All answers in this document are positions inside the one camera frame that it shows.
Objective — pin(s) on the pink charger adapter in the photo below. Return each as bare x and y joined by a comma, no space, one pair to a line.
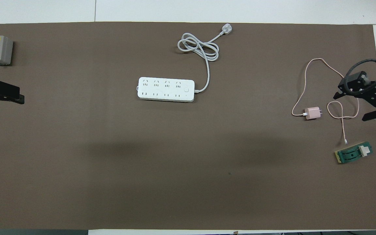
312,113

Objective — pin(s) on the white power strip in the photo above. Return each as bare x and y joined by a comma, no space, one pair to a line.
165,89

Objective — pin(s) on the brown table mat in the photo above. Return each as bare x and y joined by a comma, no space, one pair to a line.
175,163

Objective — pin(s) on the green knife switch block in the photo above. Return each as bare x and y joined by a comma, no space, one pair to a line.
351,155

